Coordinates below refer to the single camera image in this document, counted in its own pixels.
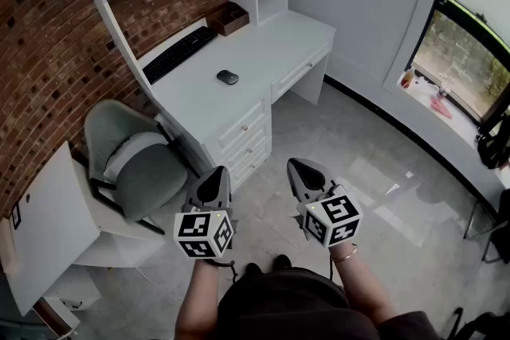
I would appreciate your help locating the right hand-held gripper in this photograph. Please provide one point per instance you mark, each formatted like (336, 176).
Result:
(330, 219)

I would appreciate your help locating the black framed window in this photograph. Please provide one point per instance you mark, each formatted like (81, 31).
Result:
(462, 63)

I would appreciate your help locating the person's dark clothing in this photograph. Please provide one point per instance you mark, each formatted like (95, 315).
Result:
(291, 306)

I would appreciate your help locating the grey-green office chair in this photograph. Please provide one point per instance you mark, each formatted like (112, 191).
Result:
(147, 175)

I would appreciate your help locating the person's right forearm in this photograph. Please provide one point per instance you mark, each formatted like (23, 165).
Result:
(362, 286)

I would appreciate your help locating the pink packet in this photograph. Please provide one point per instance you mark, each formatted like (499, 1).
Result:
(441, 108)

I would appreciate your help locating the white storage box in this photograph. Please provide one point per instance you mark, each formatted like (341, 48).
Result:
(75, 286)

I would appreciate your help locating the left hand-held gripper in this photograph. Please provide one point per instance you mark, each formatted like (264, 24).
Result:
(199, 231)

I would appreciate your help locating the brown wooden desk organizer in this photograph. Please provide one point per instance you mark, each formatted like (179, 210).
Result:
(229, 22)

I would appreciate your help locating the black bag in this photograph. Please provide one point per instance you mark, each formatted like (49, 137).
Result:
(494, 147)

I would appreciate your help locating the yellow and red bottle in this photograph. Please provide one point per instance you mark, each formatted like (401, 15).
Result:
(407, 79)

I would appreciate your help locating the person's left forearm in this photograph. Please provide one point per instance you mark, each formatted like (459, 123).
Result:
(197, 298)

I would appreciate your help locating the white side table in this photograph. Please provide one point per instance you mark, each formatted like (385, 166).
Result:
(52, 219)

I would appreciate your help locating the black keyboard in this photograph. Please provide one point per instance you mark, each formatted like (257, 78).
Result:
(179, 53)

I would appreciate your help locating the person's black shoe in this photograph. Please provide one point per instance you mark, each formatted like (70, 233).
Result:
(253, 268)
(282, 262)

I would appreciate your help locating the grey computer mouse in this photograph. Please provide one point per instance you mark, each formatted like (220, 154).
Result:
(228, 77)

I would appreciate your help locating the white desk with hutch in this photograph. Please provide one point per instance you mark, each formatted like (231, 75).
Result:
(255, 51)

